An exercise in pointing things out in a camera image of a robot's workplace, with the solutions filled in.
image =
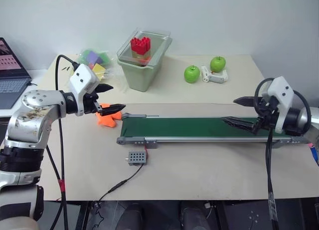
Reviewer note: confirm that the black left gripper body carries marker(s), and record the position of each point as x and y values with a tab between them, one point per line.
89	104

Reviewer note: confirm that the red building block toy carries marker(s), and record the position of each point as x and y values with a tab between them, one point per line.
140	45

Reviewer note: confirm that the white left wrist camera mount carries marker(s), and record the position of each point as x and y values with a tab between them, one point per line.
83	76

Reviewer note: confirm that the clear plastic box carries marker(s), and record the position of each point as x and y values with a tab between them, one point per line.
149	50

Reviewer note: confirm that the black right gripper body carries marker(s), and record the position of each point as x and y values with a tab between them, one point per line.
265	115

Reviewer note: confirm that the white plastic gadget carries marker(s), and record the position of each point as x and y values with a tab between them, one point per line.
215	77

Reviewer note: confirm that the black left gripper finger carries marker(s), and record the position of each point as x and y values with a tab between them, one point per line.
111	109
104	87

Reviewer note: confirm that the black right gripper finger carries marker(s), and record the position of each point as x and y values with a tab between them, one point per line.
245	101
240	123

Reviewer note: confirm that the dark rounded shape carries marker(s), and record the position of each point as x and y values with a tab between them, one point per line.
133	217

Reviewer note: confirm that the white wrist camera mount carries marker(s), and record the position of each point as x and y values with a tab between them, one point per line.
281	95
83	76

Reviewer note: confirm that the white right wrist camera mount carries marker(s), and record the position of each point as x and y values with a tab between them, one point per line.
281	95

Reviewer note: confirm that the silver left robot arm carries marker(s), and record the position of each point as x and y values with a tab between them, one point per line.
32	120

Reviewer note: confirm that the bag of colourful foam pieces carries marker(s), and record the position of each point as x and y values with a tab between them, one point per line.
97	61

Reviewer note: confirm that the pale green plastic bin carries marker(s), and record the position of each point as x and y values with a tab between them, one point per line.
139	75

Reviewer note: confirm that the green apple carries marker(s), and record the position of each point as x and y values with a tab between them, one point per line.
217	64
192	74

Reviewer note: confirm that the grey laptop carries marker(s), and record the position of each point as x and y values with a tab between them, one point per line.
12	85

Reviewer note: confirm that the grey perforated control box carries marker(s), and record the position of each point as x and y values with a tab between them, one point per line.
135	158

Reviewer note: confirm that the orange soft toy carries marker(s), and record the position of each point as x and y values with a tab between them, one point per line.
107	121

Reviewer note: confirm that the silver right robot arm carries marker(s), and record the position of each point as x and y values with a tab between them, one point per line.
302	117

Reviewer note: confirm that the green conveyor belt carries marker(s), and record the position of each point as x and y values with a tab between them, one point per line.
187	127

